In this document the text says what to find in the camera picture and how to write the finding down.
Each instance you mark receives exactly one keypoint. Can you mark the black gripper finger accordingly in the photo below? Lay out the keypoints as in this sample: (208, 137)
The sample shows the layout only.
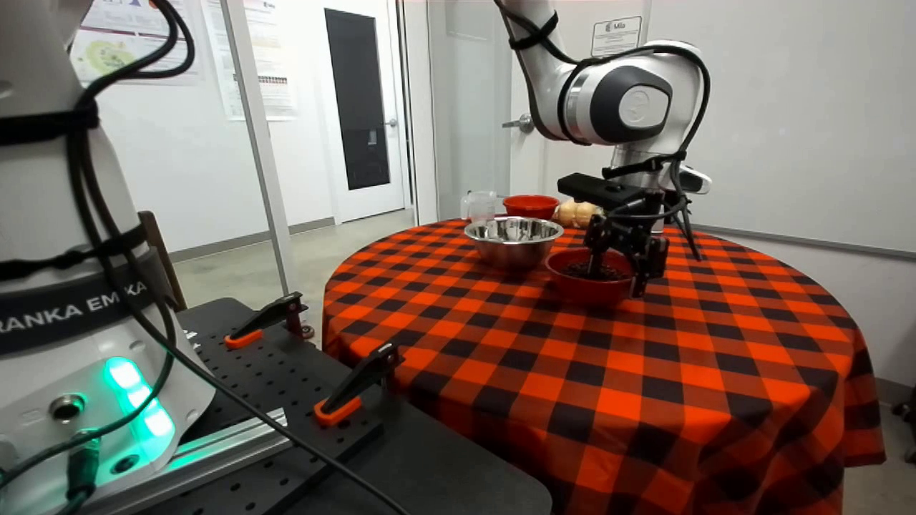
(600, 249)
(650, 263)

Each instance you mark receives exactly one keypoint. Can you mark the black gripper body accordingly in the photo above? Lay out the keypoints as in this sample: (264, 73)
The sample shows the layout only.
(634, 219)

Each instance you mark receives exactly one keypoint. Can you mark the orange bowl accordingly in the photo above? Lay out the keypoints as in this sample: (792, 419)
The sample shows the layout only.
(577, 290)
(531, 207)

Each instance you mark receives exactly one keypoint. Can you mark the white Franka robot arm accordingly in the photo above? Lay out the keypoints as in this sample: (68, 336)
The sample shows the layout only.
(58, 189)

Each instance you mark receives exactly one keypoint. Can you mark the silver metal dish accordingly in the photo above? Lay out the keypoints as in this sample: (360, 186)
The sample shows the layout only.
(514, 249)

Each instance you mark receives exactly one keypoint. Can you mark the carton of eggs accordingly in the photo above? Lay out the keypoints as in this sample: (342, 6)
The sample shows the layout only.
(574, 216)

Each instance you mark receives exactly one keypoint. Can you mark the white door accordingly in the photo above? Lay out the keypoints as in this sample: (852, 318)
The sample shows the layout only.
(521, 160)

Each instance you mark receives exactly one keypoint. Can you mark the clear plastic measuring cup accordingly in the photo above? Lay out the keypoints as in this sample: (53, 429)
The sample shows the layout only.
(480, 207)

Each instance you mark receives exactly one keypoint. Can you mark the orange black plaid tablecloth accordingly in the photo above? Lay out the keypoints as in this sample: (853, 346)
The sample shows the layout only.
(611, 389)

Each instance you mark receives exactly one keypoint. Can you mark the white door sign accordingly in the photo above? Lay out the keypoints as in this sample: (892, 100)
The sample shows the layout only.
(616, 34)

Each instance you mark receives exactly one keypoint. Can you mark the door with dark window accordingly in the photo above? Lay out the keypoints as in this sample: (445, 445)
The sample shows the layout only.
(361, 103)

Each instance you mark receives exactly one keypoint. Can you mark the grey metal pole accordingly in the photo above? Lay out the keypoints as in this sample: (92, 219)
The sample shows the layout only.
(258, 143)

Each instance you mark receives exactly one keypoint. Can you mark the dark upright panel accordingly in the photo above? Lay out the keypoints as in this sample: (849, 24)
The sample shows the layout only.
(163, 262)

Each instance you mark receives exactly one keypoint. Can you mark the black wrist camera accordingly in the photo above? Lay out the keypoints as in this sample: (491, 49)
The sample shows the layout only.
(591, 189)

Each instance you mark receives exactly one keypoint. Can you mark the large wall whiteboard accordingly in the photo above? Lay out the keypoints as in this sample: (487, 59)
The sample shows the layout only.
(810, 103)

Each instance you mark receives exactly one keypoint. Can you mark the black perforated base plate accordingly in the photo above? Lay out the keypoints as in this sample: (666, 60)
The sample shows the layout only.
(430, 468)

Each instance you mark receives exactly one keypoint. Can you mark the white paper wall notice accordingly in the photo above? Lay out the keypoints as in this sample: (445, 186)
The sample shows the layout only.
(274, 66)

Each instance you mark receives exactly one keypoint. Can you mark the aluminium rail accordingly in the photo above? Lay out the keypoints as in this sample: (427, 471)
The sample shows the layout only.
(229, 445)

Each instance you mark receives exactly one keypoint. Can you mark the colourful wall poster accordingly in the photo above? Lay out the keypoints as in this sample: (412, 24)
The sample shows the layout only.
(118, 44)

